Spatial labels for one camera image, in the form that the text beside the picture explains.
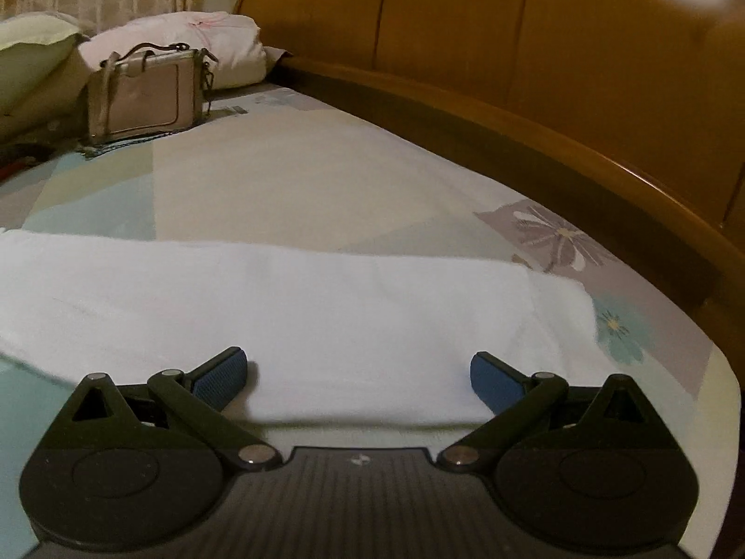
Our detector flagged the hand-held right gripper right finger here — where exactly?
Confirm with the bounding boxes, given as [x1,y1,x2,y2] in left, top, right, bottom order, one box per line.
[438,352,679,474]

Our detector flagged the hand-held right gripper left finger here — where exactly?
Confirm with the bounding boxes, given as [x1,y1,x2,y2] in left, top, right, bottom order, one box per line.
[41,348,279,470]

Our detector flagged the white printed sweatshirt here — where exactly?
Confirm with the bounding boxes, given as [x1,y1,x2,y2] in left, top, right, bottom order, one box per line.
[0,229,598,427]

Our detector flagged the patchwork bed sheet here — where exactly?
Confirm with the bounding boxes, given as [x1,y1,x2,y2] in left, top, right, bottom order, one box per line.
[0,84,743,537]

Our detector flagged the pink handbag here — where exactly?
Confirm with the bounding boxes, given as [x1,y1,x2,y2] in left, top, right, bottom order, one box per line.
[78,42,220,158]

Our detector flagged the wooden bed headboard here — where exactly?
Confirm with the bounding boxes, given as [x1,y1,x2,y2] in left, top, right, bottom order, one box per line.
[231,0,745,356]

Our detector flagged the pink floral quilt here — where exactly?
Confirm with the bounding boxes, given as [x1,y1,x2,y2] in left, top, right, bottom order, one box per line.
[77,10,270,93]

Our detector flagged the cream pillow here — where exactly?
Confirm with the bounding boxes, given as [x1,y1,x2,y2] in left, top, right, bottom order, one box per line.
[0,14,89,118]

